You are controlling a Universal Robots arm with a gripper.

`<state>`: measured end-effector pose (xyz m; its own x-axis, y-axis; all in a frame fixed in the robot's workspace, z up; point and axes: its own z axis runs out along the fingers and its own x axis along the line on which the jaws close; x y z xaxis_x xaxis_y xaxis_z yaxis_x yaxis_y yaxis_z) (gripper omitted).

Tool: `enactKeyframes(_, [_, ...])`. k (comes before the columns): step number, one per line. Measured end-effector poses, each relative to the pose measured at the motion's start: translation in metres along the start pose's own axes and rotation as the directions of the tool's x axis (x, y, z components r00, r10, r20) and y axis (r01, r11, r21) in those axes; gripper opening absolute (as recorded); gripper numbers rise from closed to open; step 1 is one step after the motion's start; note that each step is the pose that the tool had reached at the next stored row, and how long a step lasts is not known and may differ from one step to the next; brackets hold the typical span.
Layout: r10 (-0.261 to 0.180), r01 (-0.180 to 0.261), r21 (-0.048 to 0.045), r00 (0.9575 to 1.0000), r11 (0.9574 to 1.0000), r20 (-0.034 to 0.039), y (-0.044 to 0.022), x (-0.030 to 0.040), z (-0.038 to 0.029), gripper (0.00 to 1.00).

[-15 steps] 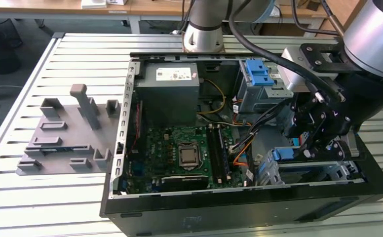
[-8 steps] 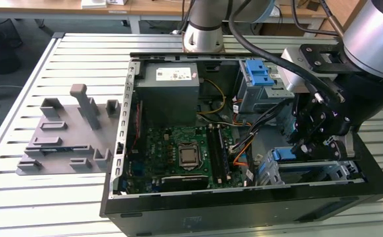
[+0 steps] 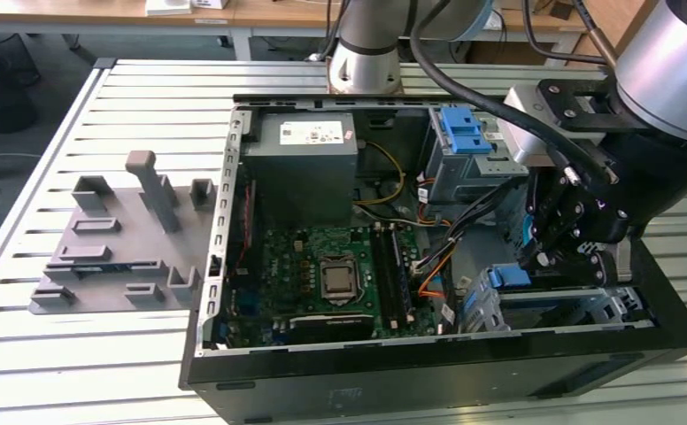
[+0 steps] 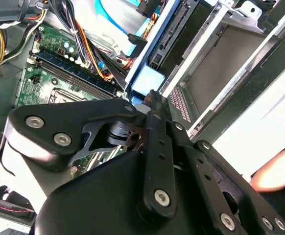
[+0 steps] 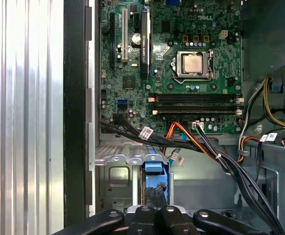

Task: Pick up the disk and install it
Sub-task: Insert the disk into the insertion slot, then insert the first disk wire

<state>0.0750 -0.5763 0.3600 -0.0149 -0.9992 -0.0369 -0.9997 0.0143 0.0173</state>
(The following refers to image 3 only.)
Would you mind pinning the black mesh bin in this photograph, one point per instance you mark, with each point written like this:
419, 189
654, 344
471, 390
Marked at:
1, 84

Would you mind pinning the black RAM stick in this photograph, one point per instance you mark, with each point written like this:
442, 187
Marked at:
387, 274

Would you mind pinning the wooden desk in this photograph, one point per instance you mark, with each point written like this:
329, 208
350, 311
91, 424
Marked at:
84, 17

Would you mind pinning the grey parts rack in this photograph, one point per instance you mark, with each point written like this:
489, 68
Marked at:
126, 248

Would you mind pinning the black graphics card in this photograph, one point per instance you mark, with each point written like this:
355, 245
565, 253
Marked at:
329, 326

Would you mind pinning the black camera bracket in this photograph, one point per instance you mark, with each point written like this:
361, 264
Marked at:
562, 95

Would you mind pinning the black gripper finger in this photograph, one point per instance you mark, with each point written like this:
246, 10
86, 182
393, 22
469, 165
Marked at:
594, 263
553, 217

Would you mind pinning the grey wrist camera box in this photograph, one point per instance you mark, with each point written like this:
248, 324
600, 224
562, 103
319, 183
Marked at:
526, 133

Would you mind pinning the grey power supply unit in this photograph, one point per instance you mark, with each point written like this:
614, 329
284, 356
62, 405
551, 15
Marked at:
302, 186

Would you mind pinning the black open PC case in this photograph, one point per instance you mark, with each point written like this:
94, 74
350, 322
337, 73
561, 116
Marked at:
379, 380

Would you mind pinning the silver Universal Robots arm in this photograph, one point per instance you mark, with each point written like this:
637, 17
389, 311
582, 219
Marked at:
367, 66

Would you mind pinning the white box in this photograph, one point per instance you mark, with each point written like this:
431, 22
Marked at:
170, 8

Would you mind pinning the blue drive latch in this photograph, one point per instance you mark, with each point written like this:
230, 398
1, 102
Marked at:
462, 133

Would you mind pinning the green motherboard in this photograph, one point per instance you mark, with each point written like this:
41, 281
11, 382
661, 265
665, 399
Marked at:
287, 265

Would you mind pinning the silver CPU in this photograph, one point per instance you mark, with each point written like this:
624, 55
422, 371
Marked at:
339, 280

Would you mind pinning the metal disk bay cage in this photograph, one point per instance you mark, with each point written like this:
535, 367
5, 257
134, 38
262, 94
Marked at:
482, 310

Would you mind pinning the metal optical drive cage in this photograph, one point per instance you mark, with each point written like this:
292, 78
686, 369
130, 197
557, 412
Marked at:
467, 177

